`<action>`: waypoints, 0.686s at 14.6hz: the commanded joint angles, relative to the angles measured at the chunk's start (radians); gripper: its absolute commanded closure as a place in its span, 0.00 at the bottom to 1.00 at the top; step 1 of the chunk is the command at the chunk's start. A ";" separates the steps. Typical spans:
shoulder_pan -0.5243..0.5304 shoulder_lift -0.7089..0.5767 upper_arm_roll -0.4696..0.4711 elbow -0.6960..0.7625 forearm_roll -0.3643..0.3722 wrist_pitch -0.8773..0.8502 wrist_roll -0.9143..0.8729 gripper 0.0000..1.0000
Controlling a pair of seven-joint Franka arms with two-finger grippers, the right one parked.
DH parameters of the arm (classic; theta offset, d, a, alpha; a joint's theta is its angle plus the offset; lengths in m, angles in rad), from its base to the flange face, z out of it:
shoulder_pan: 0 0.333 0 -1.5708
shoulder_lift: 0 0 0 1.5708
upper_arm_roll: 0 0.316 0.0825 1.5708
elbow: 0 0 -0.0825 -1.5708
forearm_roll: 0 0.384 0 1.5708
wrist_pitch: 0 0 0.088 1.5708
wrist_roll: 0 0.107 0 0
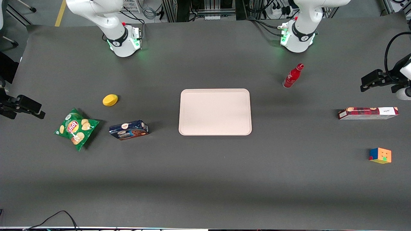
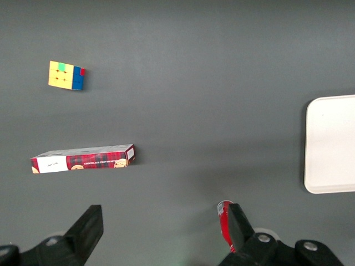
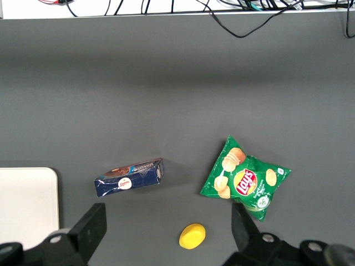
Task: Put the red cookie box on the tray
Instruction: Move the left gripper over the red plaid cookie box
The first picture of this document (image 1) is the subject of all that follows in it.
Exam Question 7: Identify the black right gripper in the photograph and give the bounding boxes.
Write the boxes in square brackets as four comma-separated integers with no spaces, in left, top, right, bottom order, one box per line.
[0,95,46,120]

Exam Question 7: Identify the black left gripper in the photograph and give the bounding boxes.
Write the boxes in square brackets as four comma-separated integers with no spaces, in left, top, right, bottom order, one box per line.
[360,69,402,94]

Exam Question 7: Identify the red tartan cookie box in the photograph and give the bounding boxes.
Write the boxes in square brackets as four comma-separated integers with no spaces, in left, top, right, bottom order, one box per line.
[337,107,399,120]

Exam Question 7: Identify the blue cookie box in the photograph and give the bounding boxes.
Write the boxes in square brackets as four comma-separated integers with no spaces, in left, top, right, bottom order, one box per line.
[109,120,150,141]

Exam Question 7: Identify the beige plastic tray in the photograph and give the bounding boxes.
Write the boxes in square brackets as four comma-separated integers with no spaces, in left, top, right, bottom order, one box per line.
[179,89,252,136]

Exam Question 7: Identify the green potato chips bag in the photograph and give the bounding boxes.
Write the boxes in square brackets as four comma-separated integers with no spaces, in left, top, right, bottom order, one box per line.
[54,108,100,152]

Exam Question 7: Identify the colourful puzzle cube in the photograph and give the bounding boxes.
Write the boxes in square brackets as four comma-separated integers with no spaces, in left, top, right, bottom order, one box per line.
[369,147,392,165]

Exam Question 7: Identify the red soda bottle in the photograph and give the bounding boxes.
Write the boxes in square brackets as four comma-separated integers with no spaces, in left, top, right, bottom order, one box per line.
[282,63,304,89]

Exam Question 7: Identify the yellow lemon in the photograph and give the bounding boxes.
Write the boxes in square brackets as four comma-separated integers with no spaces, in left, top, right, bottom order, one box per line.
[102,94,118,107]

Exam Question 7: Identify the white plugged power strip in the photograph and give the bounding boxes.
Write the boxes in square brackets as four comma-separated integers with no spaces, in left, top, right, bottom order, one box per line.
[271,6,291,17]

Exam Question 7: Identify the white perforated panel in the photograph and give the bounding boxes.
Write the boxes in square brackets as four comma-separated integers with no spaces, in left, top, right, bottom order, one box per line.
[119,0,142,14]

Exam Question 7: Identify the dark grey table mat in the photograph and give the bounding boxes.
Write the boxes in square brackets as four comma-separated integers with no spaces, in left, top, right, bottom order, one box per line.
[0,11,411,230]

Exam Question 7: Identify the black equipment rack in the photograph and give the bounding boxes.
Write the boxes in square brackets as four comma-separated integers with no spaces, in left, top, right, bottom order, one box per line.
[162,0,237,23]

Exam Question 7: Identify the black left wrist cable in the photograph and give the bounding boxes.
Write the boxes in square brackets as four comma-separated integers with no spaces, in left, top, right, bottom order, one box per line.
[384,31,411,84]

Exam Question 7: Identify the thin black cable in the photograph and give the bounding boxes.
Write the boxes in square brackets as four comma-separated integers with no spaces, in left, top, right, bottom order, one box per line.
[22,210,81,231]

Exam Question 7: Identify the black left base cables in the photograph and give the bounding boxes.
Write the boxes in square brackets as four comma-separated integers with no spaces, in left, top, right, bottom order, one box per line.
[246,18,284,37]

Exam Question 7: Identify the black base cables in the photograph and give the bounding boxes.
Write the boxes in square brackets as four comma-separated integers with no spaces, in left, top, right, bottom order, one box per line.
[246,18,284,37]
[102,9,146,42]

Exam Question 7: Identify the black right base cables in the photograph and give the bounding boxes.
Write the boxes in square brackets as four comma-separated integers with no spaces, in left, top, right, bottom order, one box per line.
[102,9,146,42]

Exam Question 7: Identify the grey coiled cable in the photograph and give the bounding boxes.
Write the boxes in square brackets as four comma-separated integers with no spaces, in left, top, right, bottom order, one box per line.
[141,5,158,20]

